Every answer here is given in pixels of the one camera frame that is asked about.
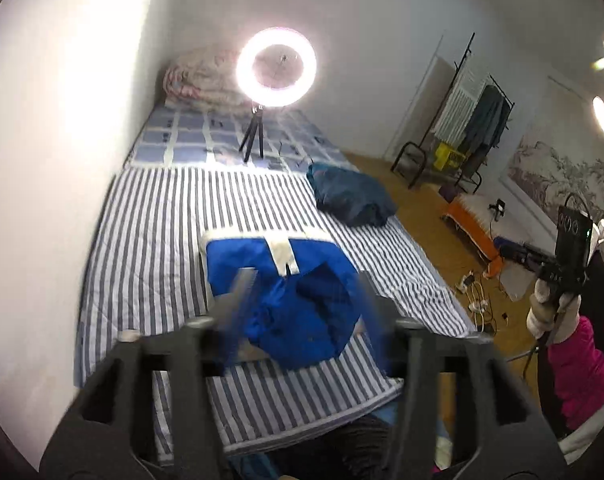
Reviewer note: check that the white door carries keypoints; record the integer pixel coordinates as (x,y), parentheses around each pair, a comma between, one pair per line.
(421,110)

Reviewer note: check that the yellow box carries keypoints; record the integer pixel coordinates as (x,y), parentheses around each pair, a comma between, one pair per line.
(449,157)

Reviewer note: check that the blue striped bed sheet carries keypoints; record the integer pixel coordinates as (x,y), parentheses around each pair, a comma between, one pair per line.
(157,240)

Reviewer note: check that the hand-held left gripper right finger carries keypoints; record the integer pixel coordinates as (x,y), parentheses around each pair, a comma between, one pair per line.
(386,340)

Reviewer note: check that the folded floral quilt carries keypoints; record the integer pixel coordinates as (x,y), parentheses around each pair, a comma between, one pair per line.
(197,80)

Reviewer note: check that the person's right forearm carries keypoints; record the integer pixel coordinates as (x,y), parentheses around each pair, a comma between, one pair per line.
(581,370)

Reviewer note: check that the purple box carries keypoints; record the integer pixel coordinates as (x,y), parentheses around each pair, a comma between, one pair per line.
(447,192)

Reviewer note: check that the grey metal stand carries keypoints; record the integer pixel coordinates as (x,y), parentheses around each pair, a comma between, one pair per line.
(524,354)

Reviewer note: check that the orange bench with white cover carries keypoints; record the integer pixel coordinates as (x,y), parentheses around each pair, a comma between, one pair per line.
(474,235)

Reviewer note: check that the person's right hand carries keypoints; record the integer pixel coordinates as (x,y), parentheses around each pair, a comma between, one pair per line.
(541,315)

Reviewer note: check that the dark blue folded clothes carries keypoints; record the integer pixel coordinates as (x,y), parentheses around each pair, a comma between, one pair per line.
(352,195)

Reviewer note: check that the green striped hanging towel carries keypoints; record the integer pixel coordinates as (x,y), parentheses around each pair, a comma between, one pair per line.
(459,105)

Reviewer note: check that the landscape wall poster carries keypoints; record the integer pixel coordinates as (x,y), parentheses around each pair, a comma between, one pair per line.
(546,170)

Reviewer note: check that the black and white power strip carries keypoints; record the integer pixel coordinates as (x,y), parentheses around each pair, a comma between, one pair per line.
(465,282)

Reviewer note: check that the dark hanging clothes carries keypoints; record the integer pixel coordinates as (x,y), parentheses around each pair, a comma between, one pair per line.
(486,120)

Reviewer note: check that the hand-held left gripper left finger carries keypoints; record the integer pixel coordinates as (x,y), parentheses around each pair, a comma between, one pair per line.
(222,340)

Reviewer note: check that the blue checked bed sheet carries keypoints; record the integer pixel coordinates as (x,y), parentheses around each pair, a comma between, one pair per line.
(182,135)

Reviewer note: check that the person's black knit sweater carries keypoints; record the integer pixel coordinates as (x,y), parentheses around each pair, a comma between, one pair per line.
(342,445)

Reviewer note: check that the black metal clothes rack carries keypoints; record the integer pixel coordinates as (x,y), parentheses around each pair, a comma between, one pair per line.
(469,52)

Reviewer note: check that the beige and blue work jacket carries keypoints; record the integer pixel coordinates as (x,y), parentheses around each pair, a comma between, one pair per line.
(292,310)

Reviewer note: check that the small black phone tripod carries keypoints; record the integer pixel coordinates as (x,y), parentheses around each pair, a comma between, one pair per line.
(499,208)

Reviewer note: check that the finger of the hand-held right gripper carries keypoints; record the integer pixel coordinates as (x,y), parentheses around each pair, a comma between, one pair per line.
(526,254)

